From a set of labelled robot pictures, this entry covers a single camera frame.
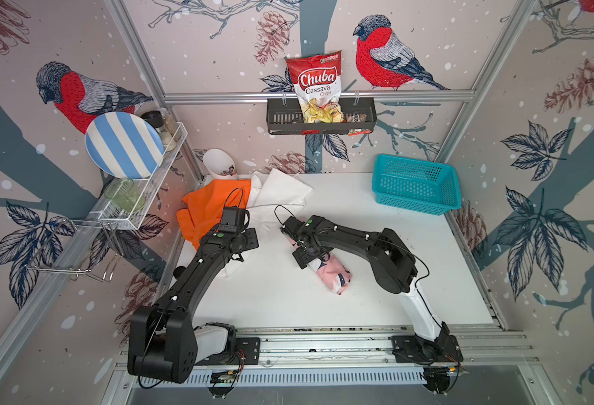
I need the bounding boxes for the white patterned cup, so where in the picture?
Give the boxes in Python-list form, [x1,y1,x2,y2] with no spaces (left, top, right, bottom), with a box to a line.
[202,148,238,181]

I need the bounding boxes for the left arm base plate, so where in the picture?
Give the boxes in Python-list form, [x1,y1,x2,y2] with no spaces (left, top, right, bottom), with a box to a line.
[197,337,261,366]

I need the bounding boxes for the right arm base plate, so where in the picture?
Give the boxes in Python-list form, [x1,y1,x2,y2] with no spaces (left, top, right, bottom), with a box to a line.
[391,333,464,366]

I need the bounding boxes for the black wire wall basket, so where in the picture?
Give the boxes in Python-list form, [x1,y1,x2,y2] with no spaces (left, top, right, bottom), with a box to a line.
[266,98,377,135]

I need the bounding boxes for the clear acrylic wall shelf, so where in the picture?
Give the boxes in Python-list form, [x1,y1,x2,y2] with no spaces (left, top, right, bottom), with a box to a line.
[89,123,187,231]

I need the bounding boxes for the green glass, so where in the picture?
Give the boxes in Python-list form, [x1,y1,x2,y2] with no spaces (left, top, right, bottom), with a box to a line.
[103,178,146,213]

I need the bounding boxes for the pink shark print shorts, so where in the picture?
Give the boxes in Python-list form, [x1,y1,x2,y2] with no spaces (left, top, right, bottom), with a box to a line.
[308,253,353,295]

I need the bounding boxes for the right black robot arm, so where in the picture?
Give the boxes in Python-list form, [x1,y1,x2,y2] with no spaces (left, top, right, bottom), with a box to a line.
[281,215,463,366]

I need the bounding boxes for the white cloth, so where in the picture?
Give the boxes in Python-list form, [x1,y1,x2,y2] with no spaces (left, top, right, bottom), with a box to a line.
[242,169,313,261]

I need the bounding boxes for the red Chuba chips bag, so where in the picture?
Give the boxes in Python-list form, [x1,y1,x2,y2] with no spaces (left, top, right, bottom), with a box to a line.
[287,51,344,124]

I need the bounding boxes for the metal wire wall hooks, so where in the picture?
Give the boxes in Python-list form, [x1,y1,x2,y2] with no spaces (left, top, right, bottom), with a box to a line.
[21,217,123,282]

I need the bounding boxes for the teal plastic basket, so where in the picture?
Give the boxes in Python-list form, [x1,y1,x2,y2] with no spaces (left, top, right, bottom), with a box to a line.
[372,155,462,215]

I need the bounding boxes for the dark lid spice jar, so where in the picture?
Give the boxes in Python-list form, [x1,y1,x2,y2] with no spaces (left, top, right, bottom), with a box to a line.
[141,110,177,152]

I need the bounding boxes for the blue white striped plate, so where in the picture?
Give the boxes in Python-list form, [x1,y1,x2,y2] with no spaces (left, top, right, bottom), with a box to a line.
[85,111,164,180]

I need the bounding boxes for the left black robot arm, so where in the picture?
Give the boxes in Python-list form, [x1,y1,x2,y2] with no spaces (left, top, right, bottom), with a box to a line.
[127,207,259,383]

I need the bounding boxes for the aluminium front rail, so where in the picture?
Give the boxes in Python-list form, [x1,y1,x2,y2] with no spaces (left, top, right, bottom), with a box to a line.
[113,326,536,371]

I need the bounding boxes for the orange cloth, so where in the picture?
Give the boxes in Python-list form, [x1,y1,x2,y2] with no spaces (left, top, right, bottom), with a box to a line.
[176,180,251,250]

